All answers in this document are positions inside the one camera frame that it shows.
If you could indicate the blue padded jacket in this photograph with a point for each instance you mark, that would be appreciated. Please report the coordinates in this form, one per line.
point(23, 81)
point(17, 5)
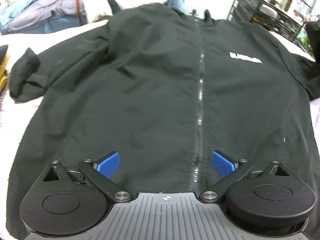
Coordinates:
point(17, 10)

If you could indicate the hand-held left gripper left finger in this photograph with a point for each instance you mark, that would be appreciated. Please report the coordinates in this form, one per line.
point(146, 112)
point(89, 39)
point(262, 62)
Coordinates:
point(108, 166)

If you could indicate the green potted plant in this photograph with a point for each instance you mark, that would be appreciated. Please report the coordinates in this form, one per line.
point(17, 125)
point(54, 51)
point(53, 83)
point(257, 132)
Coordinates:
point(305, 41)

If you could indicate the black zip jacket white print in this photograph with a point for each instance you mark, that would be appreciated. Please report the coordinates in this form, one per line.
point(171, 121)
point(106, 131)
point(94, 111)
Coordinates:
point(140, 85)

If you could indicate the yellow and black garment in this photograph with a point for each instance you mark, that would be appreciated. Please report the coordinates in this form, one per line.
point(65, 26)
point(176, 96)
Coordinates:
point(3, 77)

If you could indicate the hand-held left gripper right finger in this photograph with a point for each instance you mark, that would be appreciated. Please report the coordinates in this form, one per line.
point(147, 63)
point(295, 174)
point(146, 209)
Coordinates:
point(223, 164)

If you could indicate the grey padded jacket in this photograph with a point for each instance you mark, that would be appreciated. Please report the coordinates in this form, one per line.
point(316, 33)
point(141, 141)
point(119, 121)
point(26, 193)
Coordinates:
point(60, 7)

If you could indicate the white furry cloth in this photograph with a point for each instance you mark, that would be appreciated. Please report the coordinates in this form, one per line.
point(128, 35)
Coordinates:
point(97, 2)

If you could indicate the brown bottle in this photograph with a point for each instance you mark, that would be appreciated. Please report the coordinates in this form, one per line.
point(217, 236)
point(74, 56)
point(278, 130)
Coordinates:
point(289, 2)

